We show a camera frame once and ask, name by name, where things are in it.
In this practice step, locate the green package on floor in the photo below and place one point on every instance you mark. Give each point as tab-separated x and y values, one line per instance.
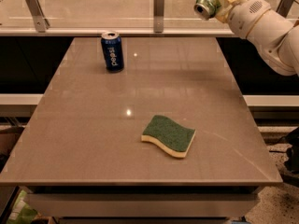
21	213

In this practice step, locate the right metal bracket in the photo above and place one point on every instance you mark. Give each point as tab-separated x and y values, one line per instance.
284	7

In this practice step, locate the metal bracket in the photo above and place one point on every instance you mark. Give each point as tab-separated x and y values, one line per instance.
40	21
158	16
284	7

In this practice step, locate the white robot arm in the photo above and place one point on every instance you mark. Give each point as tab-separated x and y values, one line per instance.
274	37

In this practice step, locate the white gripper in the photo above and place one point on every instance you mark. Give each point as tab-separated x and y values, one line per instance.
246	13

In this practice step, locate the blue pepsi can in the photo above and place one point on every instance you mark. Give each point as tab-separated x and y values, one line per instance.
112	50

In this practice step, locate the left metal bracket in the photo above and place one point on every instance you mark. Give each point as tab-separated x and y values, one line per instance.
40	21

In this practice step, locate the middle metal bracket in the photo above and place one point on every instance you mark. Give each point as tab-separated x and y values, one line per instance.
158	16

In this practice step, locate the green yellow sponge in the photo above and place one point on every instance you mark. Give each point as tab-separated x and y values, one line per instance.
169	136

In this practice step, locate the black object on floor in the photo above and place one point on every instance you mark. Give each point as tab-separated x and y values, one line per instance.
292	154

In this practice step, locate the green soda can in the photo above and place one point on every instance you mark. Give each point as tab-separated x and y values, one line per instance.
207	9

